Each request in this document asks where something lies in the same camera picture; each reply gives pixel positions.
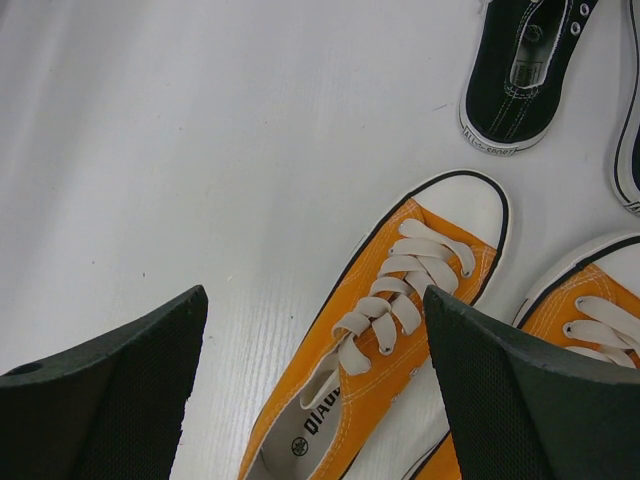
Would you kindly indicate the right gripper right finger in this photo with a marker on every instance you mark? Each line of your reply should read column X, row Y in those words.
column 521, row 408

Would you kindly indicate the orange sneaker right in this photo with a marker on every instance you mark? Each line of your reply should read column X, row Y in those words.
column 587, row 304

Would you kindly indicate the black sneaker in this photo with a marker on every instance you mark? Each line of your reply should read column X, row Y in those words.
column 515, row 86
column 625, row 165

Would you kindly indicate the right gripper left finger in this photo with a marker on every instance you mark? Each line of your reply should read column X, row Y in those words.
column 109, row 408

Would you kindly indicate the black sneaker front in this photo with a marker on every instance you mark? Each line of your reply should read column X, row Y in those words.
column 515, row 86

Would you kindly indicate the orange sneaker left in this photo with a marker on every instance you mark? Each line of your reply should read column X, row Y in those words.
column 369, row 339

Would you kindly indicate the black sneaker back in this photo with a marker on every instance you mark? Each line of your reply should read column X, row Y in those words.
column 625, row 165

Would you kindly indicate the orange sneaker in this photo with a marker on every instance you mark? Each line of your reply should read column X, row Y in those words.
column 587, row 304
column 369, row 339

